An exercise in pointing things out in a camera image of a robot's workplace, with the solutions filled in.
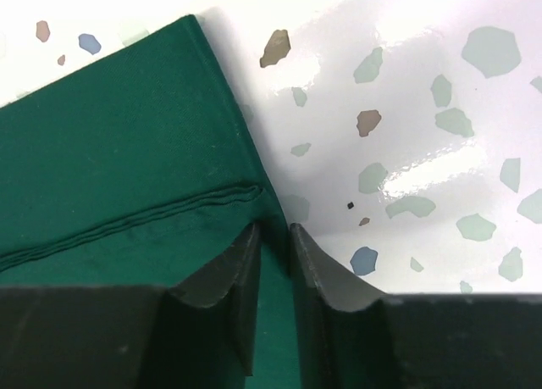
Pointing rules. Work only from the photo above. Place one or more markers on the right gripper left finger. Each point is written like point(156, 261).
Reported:
point(199, 333)

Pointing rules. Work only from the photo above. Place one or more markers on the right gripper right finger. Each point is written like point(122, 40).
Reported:
point(352, 335)

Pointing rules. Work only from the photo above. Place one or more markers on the green surgical cloth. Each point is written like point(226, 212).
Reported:
point(138, 170)

